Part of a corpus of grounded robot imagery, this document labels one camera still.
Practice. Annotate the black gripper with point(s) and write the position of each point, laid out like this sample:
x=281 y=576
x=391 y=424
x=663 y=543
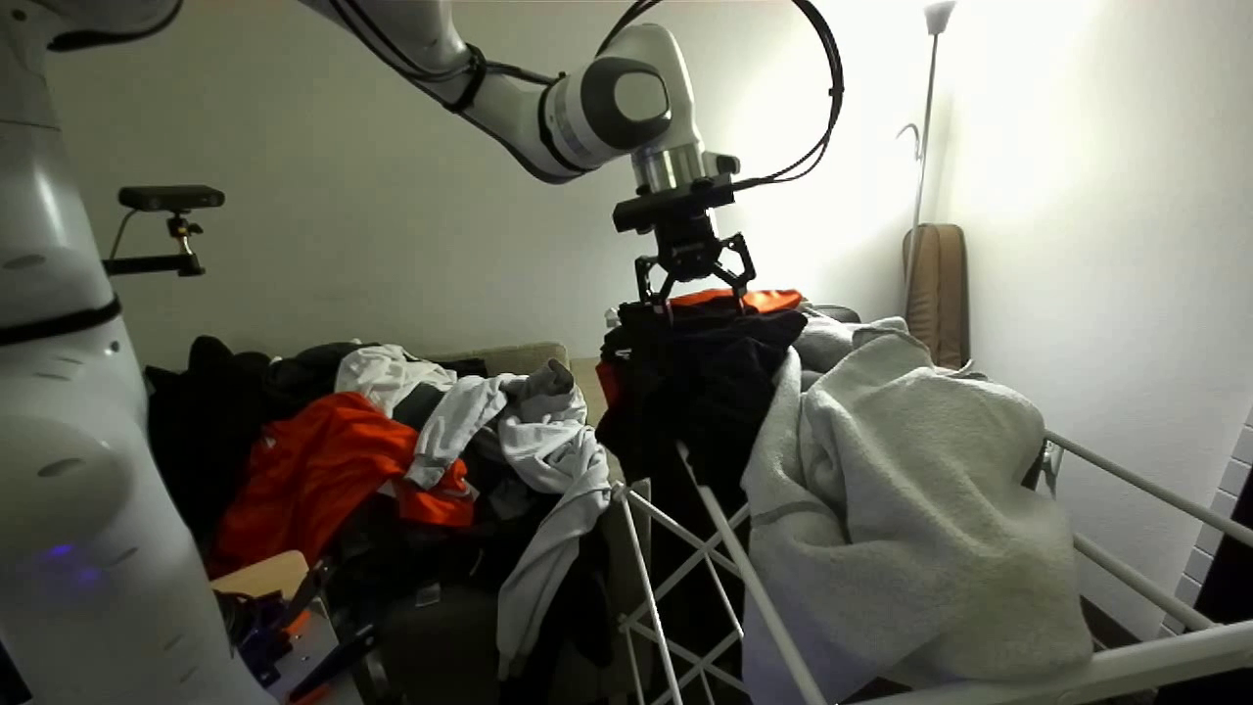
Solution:
x=685 y=250

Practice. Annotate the black shirt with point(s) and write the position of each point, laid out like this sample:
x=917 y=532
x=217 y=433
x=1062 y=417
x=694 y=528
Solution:
x=685 y=395

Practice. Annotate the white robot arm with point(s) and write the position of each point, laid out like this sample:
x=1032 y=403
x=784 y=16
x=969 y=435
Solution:
x=103 y=593

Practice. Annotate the orange shirt on rack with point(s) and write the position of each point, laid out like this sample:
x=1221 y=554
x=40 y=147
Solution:
x=747 y=301

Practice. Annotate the white shirt on couch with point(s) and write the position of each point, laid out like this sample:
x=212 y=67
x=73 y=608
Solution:
x=541 y=435

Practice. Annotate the orange shirt on couch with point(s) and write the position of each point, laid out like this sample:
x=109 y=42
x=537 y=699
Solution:
x=310 y=471

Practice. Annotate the black clothes on couch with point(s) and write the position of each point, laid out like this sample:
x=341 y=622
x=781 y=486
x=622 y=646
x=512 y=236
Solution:
x=208 y=413

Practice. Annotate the grey sweatshirt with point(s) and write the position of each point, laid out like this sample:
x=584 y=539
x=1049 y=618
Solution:
x=892 y=528

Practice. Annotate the white floor lamp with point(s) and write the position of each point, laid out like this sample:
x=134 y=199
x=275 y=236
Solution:
x=935 y=16

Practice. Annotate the white clothes drying rack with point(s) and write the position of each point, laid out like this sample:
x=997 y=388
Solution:
x=713 y=635

